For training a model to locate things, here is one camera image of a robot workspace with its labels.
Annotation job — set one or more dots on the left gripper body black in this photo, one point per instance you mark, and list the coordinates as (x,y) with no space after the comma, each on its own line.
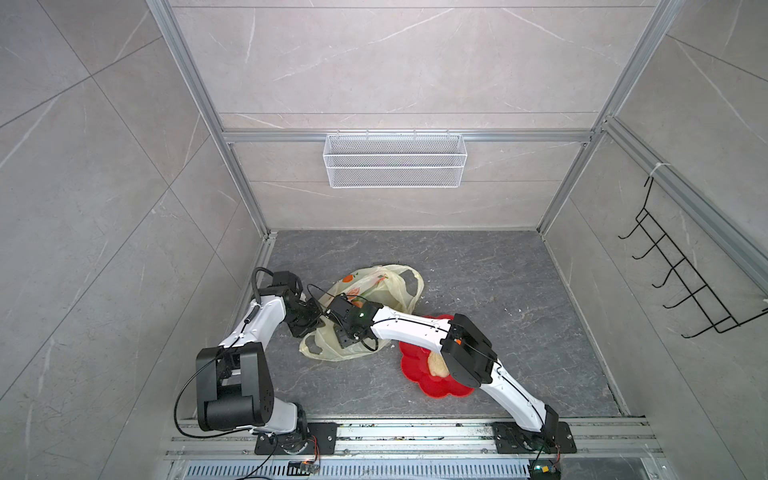
(305,318)

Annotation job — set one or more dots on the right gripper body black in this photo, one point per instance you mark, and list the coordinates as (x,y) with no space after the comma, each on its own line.
(344,336)

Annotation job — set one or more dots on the yellow plastic bag fruit print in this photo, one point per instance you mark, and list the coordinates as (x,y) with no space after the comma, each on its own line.
(396,286)

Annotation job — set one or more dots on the red flower shaped plate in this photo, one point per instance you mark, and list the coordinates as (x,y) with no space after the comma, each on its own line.
(414,367)

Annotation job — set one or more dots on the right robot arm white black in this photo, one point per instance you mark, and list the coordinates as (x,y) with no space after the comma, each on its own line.
(468,355)

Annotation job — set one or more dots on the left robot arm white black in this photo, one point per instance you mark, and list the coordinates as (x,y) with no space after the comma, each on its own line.
(234,390)

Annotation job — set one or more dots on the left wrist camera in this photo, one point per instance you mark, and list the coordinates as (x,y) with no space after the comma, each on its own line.
(283,283)

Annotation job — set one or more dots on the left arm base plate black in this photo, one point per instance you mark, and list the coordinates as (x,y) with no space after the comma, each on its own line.
(305,440)

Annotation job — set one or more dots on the white wire mesh basket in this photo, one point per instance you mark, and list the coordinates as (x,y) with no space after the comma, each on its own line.
(359,161)

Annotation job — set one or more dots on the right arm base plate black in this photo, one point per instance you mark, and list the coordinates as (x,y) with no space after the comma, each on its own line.
(516,441)

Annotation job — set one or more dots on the aluminium mounting rail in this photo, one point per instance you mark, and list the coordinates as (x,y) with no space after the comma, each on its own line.
(410,448)

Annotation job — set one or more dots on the black wire hook rack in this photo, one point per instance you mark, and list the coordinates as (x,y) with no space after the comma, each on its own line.
(679,266)

